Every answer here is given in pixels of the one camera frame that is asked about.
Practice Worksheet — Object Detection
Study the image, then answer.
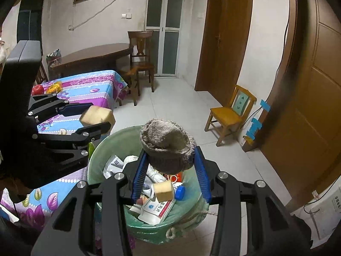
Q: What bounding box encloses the white printed wrapper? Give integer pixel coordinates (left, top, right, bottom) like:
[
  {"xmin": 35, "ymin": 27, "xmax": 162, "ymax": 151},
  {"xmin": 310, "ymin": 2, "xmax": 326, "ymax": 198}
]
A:
[{"xmin": 103, "ymin": 155, "xmax": 126, "ymax": 179}]

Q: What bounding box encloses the yellow sponge block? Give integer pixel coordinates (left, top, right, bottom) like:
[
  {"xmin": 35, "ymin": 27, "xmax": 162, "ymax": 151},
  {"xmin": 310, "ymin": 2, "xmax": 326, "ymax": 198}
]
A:
[
  {"xmin": 80, "ymin": 106, "xmax": 116, "ymax": 134},
  {"xmin": 154, "ymin": 180, "xmax": 175, "ymax": 202}
]

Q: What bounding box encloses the grey brown knit hat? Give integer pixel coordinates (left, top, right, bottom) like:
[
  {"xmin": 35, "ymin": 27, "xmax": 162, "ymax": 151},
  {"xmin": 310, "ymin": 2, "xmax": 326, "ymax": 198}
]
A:
[{"xmin": 140, "ymin": 118, "xmax": 197, "ymax": 175}]

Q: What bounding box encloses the wall cable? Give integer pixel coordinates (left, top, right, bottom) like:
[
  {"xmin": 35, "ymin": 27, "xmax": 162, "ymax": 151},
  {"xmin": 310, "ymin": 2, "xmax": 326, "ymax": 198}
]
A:
[{"xmin": 68, "ymin": 0, "xmax": 150, "ymax": 31}]

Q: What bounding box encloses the dark window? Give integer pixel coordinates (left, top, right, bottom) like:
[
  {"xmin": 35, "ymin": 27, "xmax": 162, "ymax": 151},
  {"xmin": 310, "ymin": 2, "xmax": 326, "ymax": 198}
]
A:
[{"xmin": 16, "ymin": 0, "xmax": 45, "ymax": 56}]

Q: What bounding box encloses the dark wooden table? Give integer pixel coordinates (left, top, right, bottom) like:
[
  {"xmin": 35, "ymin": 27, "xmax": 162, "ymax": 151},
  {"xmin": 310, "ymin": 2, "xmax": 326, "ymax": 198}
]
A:
[{"xmin": 49, "ymin": 43, "xmax": 134, "ymax": 79}]

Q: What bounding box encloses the small yellow wooden chair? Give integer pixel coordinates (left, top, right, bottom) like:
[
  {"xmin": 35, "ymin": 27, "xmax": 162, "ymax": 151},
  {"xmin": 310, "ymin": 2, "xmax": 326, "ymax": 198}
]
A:
[{"xmin": 205, "ymin": 84, "xmax": 257, "ymax": 147}]

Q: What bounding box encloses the striped floral tablecloth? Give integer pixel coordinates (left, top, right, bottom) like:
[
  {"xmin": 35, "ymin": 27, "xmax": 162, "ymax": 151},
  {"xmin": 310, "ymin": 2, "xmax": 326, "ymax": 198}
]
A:
[{"xmin": 0, "ymin": 70, "xmax": 128, "ymax": 230}]

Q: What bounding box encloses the dark high-back wooden chair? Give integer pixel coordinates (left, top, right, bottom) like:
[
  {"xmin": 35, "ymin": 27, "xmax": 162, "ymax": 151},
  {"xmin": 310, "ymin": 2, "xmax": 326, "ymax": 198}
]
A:
[{"xmin": 127, "ymin": 30, "xmax": 155, "ymax": 93}]

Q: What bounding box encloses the white glass door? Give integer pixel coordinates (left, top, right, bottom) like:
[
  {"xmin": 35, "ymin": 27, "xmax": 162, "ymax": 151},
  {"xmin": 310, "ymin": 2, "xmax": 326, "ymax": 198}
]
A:
[{"xmin": 145, "ymin": 0, "xmax": 185, "ymax": 77}]

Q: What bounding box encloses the dark wooden stool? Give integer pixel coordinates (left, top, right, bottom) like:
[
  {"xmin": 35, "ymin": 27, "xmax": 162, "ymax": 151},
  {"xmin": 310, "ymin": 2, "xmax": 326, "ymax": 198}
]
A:
[{"xmin": 117, "ymin": 67, "xmax": 140, "ymax": 106}]

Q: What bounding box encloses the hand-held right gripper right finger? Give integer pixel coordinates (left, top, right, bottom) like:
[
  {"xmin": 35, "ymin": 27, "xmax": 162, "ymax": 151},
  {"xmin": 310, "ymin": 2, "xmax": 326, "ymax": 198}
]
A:
[{"xmin": 194, "ymin": 146, "xmax": 312, "ymax": 256}]

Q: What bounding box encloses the white medicine box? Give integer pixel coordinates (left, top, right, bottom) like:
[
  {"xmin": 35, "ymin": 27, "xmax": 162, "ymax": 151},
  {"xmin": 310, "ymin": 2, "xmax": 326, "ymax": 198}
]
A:
[{"xmin": 137, "ymin": 199, "xmax": 176, "ymax": 224}]

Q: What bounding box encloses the dark basket with items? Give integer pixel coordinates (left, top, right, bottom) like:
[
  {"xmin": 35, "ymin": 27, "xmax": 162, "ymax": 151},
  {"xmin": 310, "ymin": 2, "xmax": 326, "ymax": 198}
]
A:
[{"xmin": 46, "ymin": 48, "xmax": 61, "ymax": 67}]

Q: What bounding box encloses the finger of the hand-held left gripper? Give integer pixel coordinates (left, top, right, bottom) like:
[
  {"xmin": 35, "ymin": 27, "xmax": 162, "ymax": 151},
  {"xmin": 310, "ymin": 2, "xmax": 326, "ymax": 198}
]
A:
[
  {"xmin": 28, "ymin": 93, "xmax": 94, "ymax": 118},
  {"xmin": 32, "ymin": 122, "xmax": 111, "ymax": 158}
]

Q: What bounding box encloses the green lined trash bin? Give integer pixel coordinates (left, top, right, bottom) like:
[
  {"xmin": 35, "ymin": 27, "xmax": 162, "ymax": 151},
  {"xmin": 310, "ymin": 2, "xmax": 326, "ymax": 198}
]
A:
[{"xmin": 87, "ymin": 124, "xmax": 211, "ymax": 246}]

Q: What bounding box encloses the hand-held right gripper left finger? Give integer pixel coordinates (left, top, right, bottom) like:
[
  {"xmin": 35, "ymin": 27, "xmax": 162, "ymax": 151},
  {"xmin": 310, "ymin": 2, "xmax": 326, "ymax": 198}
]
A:
[{"xmin": 31, "ymin": 149, "xmax": 148, "ymax": 256}]

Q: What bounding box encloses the yellow snack packet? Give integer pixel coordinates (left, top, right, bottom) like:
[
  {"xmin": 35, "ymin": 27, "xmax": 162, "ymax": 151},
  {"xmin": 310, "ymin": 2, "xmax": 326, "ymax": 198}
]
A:
[{"xmin": 46, "ymin": 83, "xmax": 64, "ymax": 94}]

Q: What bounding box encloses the brown panelled door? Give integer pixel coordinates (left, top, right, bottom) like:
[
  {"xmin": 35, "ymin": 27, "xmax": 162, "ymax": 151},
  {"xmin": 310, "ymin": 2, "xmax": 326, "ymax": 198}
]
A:
[{"xmin": 260, "ymin": 0, "xmax": 341, "ymax": 211}]

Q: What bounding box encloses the brown wooden door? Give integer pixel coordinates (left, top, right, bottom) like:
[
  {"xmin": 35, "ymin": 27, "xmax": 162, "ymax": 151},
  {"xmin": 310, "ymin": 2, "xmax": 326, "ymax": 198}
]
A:
[{"xmin": 194, "ymin": 0, "xmax": 253, "ymax": 92}]

